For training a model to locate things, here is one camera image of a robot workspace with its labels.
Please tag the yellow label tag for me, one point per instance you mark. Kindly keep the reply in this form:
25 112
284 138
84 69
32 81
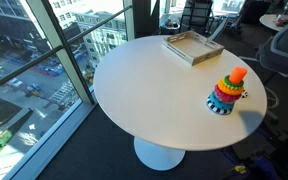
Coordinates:
241 169

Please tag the white table pedestal base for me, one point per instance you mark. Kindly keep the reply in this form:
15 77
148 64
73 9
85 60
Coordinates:
157 156

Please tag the orange toy stacking post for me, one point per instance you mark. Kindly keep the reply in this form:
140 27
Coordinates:
238 75

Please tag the small round white table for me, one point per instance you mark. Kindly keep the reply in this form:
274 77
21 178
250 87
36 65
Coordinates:
270 21

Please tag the black white striped toy base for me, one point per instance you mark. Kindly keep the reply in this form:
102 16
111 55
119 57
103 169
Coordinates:
217 110

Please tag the grey window frame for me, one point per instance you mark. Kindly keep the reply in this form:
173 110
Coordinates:
62 55

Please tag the black waste bin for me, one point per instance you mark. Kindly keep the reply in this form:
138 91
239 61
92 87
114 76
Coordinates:
169 28

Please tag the light wooden tray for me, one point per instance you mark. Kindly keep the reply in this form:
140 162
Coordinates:
192 47

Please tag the black mesh chair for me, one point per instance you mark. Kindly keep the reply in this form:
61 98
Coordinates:
195 15

